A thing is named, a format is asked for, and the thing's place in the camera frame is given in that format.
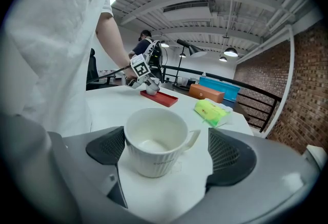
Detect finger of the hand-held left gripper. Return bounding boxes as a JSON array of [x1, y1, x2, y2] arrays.
[[146, 80, 161, 92]]

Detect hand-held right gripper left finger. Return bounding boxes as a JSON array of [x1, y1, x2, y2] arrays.
[[48, 126, 134, 224]]

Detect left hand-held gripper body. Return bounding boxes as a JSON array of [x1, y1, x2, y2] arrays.
[[125, 54, 155, 89]]

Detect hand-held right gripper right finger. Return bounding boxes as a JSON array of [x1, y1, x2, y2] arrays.
[[169, 127, 320, 224]]

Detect dark-rimmed white cup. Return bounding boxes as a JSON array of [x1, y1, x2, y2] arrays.
[[145, 77, 161, 96]]

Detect ribbed white cup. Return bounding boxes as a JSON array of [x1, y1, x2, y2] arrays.
[[124, 107, 201, 178]]

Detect person's left forearm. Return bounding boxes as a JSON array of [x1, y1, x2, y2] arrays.
[[95, 11, 134, 75]]

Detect person's left hand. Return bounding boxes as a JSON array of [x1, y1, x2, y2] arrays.
[[124, 67, 138, 81]]

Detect red tray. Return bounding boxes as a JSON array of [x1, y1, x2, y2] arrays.
[[139, 90, 179, 108]]

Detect black office chair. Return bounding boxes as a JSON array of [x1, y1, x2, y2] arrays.
[[86, 48, 99, 85]]

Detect black floor lamp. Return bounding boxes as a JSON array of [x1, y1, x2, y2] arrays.
[[172, 38, 208, 88]]

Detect orange box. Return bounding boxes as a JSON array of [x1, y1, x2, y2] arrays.
[[188, 83, 226, 104]]

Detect green tissue packet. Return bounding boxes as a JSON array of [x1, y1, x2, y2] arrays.
[[193, 98, 233, 129]]

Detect blue box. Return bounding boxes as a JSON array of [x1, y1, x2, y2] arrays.
[[198, 76, 241, 103]]

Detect black railing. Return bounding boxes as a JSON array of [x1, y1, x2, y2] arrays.
[[161, 65, 283, 133]]

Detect person's white shirt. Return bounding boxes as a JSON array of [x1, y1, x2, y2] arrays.
[[5, 0, 124, 137]]

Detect white vertical pipe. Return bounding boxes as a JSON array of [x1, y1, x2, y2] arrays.
[[263, 25, 296, 139]]

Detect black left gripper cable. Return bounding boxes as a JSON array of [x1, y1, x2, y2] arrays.
[[86, 65, 132, 86]]

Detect white ceiling air duct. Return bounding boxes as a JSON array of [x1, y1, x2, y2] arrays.
[[162, 1, 214, 23]]

